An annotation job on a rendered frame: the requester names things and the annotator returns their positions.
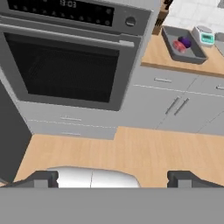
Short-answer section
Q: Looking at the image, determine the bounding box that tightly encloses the grey counter drawer front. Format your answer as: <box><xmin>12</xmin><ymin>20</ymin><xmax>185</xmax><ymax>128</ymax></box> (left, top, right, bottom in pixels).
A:
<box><xmin>133</xmin><ymin>65</ymin><xmax>203</xmax><ymax>93</ymax></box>
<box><xmin>185</xmin><ymin>74</ymin><xmax>224</xmax><ymax>98</ymax></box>

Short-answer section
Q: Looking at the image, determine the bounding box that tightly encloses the silver cupboard door handle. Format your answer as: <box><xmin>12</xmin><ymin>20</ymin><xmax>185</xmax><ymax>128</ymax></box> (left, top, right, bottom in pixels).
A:
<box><xmin>164</xmin><ymin>96</ymin><xmax>181</xmax><ymax>116</ymax></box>
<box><xmin>173</xmin><ymin>97</ymin><xmax>190</xmax><ymax>116</ymax></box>

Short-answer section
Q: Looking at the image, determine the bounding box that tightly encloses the grey built-in oven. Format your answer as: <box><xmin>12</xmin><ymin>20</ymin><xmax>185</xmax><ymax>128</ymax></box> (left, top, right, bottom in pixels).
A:
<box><xmin>0</xmin><ymin>0</ymin><xmax>155</xmax><ymax>112</ymax></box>

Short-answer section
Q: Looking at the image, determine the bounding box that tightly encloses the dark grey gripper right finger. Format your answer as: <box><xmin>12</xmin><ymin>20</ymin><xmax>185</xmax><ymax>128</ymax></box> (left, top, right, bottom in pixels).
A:
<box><xmin>166</xmin><ymin>170</ymin><xmax>224</xmax><ymax>189</ymax></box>

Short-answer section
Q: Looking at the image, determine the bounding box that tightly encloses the grey oven door handle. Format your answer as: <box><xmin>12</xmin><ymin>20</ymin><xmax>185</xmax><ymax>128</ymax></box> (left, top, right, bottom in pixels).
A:
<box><xmin>0</xmin><ymin>24</ymin><xmax>136</xmax><ymax>49</ymax></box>

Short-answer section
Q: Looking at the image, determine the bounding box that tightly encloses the grey drawer front under oven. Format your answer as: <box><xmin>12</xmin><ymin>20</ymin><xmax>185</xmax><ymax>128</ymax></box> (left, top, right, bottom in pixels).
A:
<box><xmin>26</xmin><ymin>119</ymin><xmax>118</xmax><ymax>141</ymax></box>
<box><xmin>16</xmin><ymin>100</ymin><xmax>125</xmax><ymax>130</ymax></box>

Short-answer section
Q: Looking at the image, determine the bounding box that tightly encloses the purple eggplant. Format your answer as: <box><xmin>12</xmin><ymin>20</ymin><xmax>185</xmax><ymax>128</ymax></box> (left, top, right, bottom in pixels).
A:
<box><xmin>178</xmin><ymin>35</ymin><xmax>193</xmax><ymax>49</ymax></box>

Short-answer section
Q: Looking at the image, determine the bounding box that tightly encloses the white rounded object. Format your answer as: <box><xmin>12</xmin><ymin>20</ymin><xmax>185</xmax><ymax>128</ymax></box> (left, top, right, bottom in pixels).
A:
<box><xmin>46</xmin><ymin>165</ymin><xmax>141</xmax><ymax>189</ymax></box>

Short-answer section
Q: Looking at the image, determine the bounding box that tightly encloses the dark grey appliance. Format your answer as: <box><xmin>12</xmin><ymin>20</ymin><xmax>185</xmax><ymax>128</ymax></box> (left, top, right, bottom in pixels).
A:
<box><xmin>0</xmin><ymin>80</ymin><xmax>33</xmax><ymax>185</ymax></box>

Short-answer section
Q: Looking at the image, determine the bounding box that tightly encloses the round grey oven knob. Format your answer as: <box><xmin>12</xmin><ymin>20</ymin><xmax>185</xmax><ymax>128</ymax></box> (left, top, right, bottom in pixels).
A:
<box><xmin>124</xmin><ymin>16</ymin><xmax>137</xmax><ymax>28</ymax></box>

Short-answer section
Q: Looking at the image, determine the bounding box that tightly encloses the grey tupperware tray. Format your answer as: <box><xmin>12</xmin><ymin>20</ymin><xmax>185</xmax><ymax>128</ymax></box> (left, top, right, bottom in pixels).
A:
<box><xmin>213</xmin><ymin>31</ymin><xmax>224</xmax><ymax>57</ymax></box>
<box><xmin>161</xmin><ymin>24</ymin><xmax>209</xmax><ymax>66</ymax></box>

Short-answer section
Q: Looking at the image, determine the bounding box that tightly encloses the white kitchen scale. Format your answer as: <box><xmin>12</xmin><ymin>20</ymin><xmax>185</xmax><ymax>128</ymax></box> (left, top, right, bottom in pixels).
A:
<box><xmin>191</xmin><ymin>24</ymin><xmax>216</xmax><ymax>48</ymax></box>

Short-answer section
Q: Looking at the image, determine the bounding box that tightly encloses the oven door with dark window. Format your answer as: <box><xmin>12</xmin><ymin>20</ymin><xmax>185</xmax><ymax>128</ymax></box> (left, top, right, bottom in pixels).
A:
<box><xmin>0</xmin><ymin>23</ymin><xmax>143</xmax><ymax>112</ymax></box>

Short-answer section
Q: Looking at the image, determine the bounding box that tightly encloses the wooden knife block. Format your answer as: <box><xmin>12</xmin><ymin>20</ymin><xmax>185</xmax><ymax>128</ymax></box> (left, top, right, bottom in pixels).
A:
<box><xmin>151</xmin><ymin>0</ymin><xmax>175</xmax><ymax>37</ymax></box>

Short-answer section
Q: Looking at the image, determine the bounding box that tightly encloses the grey cupboard door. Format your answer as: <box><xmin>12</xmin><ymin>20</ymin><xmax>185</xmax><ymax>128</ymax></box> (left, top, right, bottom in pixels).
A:
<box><xmin>116</xmin><ymin>84</ymin><xmax>186</xmax><ymax>131</ymax></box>
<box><xmin>198</xmin><ymin>110</ymin><xmax>224</xmax><ymax>137</ymax></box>
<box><xmin>157</xmin><ymin>91</ymin><xmax>224</xmax><ymax>136</ymax></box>

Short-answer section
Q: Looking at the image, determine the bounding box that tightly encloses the red steak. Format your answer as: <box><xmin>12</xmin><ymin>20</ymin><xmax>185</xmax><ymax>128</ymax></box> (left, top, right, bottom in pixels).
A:
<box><xmin>172</xmin><ymin>39</ymin><xmax>187</xmax><ymax>54</ymax></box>

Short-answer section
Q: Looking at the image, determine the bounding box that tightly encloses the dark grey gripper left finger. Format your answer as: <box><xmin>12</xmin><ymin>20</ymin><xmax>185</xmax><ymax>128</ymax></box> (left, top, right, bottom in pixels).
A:
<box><xmin>4</xmin><ymin>170</ymin><xmax>60</xmax><ymax>189</ymax></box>

